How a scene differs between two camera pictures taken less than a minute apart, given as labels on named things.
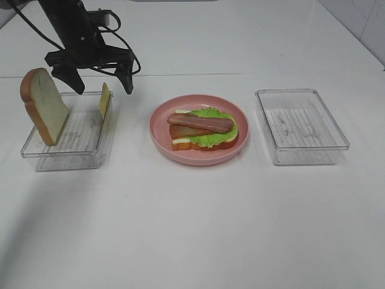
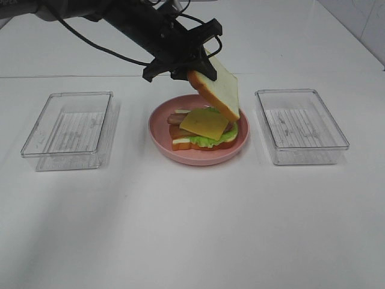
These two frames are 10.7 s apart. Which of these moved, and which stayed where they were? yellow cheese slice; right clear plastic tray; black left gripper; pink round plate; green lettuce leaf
Moved: black left gripper; yellow cheese slice
Stayed: right clear plastic tray; green lettuce leaf; pink round plate
